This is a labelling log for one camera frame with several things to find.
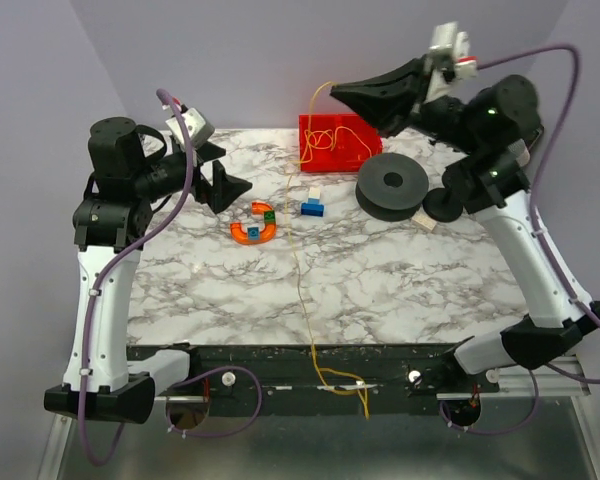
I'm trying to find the dark grey perforated spool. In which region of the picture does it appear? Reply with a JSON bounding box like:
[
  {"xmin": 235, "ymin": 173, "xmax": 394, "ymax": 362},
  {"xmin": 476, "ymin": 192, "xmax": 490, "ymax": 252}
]
[{"xmin": 355, "ymin": 153, "xmax": 429, "ymax": 222}]

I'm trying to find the yellow cable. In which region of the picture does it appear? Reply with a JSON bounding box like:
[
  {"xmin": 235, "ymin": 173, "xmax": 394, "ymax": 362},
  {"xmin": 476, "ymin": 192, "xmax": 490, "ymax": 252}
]
[{"xmin": 284, "ymin": 80, "xmax": 376, "ymax": 420}]

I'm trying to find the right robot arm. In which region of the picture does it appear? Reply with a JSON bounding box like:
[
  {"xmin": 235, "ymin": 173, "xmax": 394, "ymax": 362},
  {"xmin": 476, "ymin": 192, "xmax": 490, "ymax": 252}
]
[{"xmin": 330, "ymin": 54, "xmax": 600, "ymax": 377}]

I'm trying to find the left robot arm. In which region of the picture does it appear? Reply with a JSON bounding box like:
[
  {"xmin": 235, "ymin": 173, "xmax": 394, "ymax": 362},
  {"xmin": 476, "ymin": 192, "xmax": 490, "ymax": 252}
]
[{"xmin": 43, "ymin": 96, "xmax": 423, "ymax": 427}]

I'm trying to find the orange curved toy track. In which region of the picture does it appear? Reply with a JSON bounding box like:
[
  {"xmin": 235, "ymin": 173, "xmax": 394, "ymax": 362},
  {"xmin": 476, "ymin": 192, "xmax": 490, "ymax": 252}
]
[{"xmin": 230, "ymin": 201, "xmax": 277, "ymax": 245}]

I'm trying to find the red plastic bin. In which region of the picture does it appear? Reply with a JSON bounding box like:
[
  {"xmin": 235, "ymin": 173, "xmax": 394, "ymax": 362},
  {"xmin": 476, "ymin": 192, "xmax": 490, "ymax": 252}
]
[{"xmin": 298, "ymin": 114, "xmax": 383, "ymax": 173}]

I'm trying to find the black microphone stand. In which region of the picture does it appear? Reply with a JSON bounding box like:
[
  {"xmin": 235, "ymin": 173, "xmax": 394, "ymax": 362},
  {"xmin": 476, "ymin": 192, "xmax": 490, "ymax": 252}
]
[{"xmin": 422, "ymin": 187, "xmax": 464, "ymax": 223}]

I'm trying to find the blue and white brick stack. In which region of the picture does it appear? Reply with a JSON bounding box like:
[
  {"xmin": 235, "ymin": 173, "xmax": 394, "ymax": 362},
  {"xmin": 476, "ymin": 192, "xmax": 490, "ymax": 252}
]
[{"xmin": 300, "ymin": 187, "xmax": 325, "ymax": 217}]

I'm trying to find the cream toy brick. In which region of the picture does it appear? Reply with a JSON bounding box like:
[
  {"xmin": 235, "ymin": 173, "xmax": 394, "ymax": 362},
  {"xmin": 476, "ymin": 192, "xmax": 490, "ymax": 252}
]
[{"xmin": 411, "ymin": 212, "xmax": 438, "ymax": 232}]

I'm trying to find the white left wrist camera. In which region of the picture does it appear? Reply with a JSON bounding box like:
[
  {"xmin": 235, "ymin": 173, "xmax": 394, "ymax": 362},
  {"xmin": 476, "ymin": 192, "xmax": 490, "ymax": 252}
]
[{"xmin": 166, "ymin": 105, "xmax": 215, "ymax": 150}]

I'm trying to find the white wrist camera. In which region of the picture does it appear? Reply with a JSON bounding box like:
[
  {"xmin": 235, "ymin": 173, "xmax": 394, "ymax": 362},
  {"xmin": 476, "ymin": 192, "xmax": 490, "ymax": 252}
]
[
  {"xmin": 166, "ymin": 105, "xmax": 215, "ymax": 150},
  {"xmin": 424, "ymin": 22, "xmax": 478, "ymax": 103}
]

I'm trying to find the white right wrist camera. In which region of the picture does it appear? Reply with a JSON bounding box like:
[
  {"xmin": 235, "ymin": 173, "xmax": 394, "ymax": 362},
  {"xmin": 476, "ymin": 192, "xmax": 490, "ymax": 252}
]
[{"xmin": 424, "ymin": 22, "xmax": 478, "ymax": 103}]

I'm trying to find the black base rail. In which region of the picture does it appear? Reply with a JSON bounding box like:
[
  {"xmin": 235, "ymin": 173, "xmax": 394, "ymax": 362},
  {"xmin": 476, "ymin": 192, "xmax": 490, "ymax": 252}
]
[{"xmin": 171, "ymin": 343, "xmax": 499, "ymax": 417}]

